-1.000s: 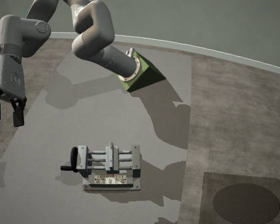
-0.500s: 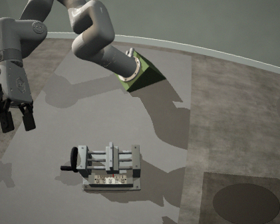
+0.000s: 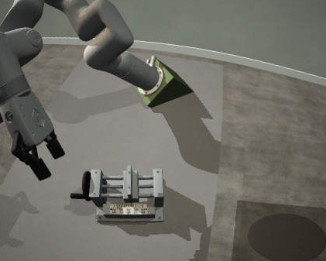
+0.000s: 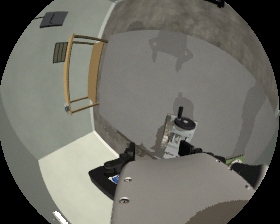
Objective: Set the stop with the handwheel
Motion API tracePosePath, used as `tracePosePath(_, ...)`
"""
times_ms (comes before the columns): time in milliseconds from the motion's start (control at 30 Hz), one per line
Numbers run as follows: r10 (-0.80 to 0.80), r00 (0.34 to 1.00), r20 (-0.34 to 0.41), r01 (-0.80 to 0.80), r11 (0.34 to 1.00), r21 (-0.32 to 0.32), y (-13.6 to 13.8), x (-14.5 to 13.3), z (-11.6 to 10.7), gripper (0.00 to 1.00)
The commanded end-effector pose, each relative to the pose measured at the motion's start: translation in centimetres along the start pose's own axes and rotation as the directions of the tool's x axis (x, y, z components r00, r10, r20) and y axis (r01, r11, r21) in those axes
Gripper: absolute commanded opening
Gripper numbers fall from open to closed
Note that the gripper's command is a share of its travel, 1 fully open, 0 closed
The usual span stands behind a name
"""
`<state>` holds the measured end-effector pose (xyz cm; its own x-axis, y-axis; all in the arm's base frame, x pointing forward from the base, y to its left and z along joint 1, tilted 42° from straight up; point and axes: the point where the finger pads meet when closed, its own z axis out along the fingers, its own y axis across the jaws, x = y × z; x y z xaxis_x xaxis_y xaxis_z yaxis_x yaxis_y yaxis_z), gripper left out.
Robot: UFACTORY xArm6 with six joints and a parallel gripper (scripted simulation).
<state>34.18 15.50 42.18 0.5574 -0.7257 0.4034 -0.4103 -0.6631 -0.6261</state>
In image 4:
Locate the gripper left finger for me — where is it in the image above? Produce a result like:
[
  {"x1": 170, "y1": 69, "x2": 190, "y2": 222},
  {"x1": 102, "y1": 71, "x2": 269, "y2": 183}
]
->
[{"x1": 88, "y1": 142, "x2": 135, "y2": 200}]

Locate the grey clamp slide with handwheel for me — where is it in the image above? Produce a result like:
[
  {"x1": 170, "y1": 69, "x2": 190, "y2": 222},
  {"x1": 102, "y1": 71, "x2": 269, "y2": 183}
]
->
[{"x1": 160, "y1": 106, "x2": 198, "y2": 159}]

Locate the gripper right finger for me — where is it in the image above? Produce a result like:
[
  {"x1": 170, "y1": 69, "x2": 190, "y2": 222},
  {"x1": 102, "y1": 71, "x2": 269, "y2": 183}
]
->
[{"x1": 178, "y1": 140, "x2": 225, "y2": 164}]

